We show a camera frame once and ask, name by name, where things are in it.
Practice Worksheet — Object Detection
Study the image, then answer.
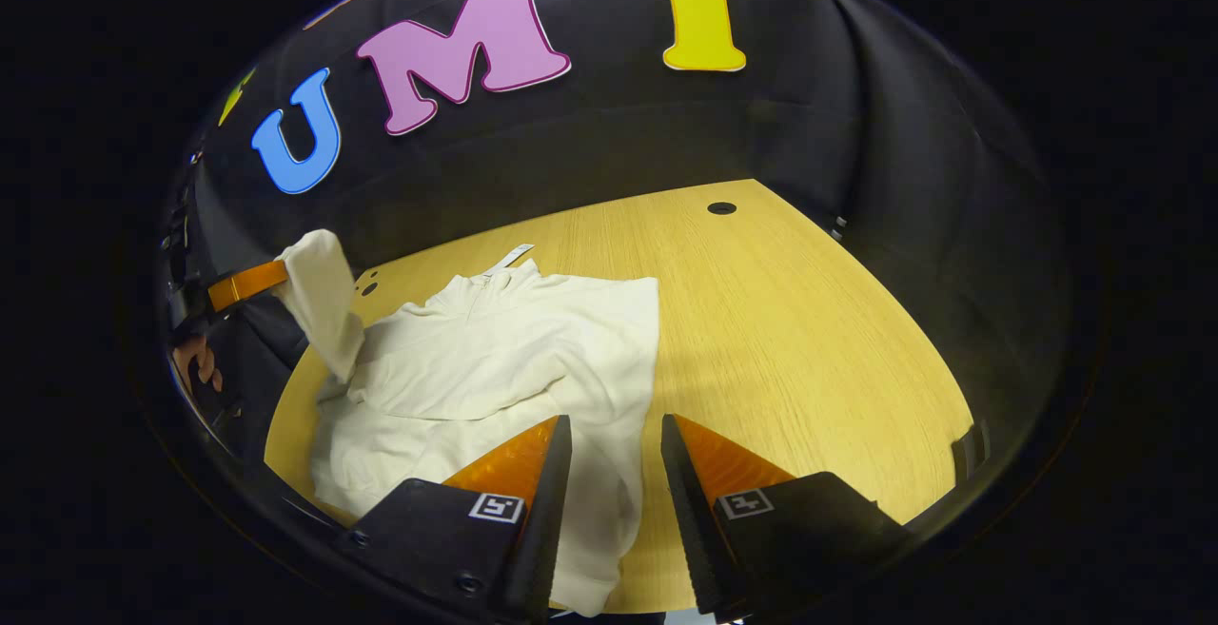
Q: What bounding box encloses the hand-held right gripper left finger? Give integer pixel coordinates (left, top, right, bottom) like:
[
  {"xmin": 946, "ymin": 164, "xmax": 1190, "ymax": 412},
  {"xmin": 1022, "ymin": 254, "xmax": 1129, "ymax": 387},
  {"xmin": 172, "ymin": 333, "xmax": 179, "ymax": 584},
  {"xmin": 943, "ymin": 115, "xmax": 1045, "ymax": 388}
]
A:
[{"xmin": 333, "ymin": 414, "xmax": 575, "ymax": 622}]

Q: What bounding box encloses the black table edge bracket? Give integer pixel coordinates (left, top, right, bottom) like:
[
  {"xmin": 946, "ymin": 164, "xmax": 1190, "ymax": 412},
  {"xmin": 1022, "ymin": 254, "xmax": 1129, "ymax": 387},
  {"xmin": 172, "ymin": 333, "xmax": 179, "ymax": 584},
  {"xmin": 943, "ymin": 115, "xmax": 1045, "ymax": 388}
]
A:
[{"xmin": 952, "ymin": 420, "xmax": 992, "ymax": 485}]

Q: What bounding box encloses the white garment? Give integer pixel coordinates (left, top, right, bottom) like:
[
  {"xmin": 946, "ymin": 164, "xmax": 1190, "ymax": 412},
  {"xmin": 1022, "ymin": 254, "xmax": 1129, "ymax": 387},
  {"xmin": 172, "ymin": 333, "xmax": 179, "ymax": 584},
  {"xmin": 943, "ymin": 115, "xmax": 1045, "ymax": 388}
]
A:
[{"xmin": 271, "ymin": 228, "xmax": 661, "ymax": 618}]

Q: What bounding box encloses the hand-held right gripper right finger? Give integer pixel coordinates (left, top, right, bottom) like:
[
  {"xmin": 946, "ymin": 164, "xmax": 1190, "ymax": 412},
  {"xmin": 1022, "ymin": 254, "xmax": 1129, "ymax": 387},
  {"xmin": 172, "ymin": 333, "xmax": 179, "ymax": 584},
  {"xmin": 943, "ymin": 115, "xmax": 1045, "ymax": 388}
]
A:
[{"xmin": 658, "ymin": 413, "xmax": 912, "ymax": 622}]

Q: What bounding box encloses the black backdrop cloth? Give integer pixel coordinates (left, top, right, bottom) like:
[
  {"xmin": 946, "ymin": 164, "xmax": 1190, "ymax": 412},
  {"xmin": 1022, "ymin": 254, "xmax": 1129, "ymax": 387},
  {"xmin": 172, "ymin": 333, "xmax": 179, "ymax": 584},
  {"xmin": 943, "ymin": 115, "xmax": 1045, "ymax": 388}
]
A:
[{"xmin": 157, "ymin": 0, "xmax": 1076, "ymax": 474}]

